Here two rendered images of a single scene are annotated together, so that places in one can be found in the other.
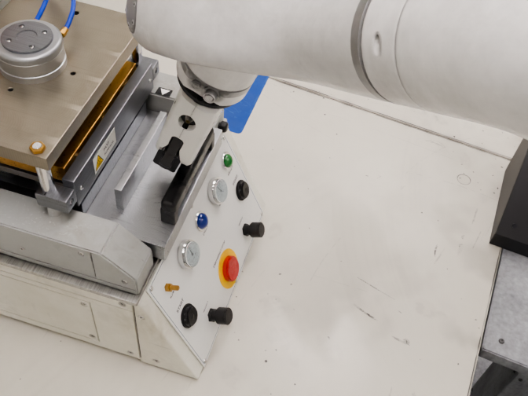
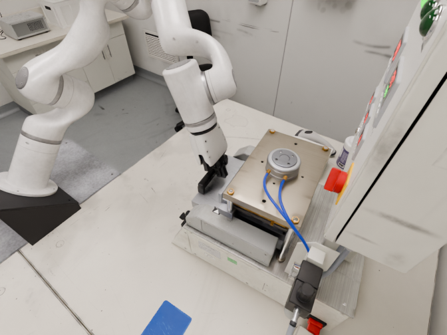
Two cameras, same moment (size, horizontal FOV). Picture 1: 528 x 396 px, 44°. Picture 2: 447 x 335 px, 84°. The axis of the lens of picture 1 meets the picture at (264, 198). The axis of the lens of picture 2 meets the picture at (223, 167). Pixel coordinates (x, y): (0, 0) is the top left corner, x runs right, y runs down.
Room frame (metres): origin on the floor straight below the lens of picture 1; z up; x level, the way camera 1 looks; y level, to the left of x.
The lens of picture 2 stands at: (1.04, 0.30, 1.56)
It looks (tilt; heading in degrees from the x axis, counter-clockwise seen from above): 46 degrees down; 199
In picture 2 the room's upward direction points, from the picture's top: straight up
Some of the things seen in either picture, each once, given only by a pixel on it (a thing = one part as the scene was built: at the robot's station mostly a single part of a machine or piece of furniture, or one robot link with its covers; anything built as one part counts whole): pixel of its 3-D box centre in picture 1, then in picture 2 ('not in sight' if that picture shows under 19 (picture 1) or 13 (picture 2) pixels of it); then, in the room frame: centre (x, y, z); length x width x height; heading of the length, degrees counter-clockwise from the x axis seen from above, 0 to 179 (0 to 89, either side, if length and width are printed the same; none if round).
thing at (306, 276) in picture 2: not in sight; (298, 288); (0.84, 0.38, 1.05); 0.15 x 0.05 x 0.15; 169
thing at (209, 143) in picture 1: (188, 171); (213, 172); (0.56, 0.10, 0.99); 0.15 x 0.02 x 0.04; 169
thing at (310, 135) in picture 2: not in sight; (316, 141); (0.04, 0.42, 0.79); 0.20 x 0.08 x 0.08; 73
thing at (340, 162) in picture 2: not in sight; (350, 153); (0.13, 0.56, 0.82); 0.09 x 0.09 x 0.15
